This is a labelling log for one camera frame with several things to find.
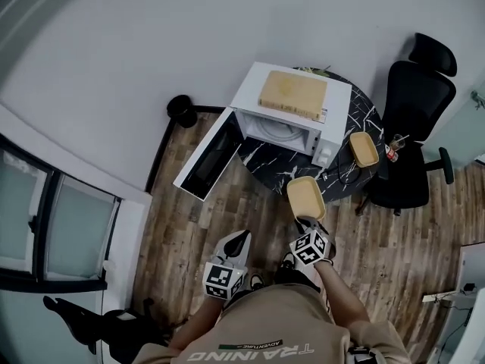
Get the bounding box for bunch of flowers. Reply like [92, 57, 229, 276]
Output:
[302, 65, 333, 77]

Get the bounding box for black round floor object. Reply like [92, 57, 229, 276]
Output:
[167, 94, 199, 129]

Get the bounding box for black swivel chair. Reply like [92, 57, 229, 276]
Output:
[42, 295, 180, 356]

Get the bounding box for round black marble table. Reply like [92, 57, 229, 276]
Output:
[242, 66, 386, 205]

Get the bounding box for black power cable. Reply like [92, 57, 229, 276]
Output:
[321, 156, 361, 186]

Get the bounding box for frosted glass door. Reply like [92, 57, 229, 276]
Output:
[419, 84, 485, 171]

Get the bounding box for person's beige shirt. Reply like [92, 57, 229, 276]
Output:
[132, 283, 413, 364]

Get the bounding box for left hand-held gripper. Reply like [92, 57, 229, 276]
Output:
[202, 230, 252, 300]

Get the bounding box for person's right forearm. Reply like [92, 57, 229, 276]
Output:
[314, 257, 372, 324]

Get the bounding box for person's black trousers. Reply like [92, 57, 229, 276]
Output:
[272, 266, 321, 292]

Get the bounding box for clear plastic cup with straw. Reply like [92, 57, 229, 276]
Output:
[391, 133, 411, 152]

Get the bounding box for black framed window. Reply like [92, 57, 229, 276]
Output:
[0, 133, 123, 292]

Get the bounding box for white desk foot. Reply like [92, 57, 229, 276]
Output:
[421, 290, 456, 305]

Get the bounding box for white microwave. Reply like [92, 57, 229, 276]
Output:
[173, 61, 353, 202]

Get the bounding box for black mesh office chair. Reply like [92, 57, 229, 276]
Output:
[355, 32, 458, 217]

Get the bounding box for white desk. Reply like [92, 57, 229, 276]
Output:
[434, 242, 485, 364]

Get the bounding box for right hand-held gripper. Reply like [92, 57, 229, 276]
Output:
[289, 217, 336, 267]

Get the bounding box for person's right shoe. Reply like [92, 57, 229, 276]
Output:
[280, 251, 299, 273]

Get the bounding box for person's left forearm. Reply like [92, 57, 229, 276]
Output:
[168, 296, 230, 353]

